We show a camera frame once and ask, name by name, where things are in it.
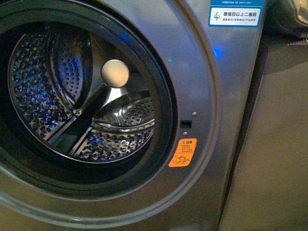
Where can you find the grey front-load washing machine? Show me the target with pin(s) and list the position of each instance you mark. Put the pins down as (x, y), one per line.
(198, 77)

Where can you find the steel washing machine drum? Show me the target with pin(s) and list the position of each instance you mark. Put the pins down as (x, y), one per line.
(55, 84)

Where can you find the orange warning sticker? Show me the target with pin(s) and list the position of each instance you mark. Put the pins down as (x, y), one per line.
(184, 152)

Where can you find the round beige drum hub cap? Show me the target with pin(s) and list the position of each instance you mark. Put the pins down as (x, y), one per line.
(115, 73)

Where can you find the blue white energy label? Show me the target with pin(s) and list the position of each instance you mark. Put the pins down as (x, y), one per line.
(235, 13)

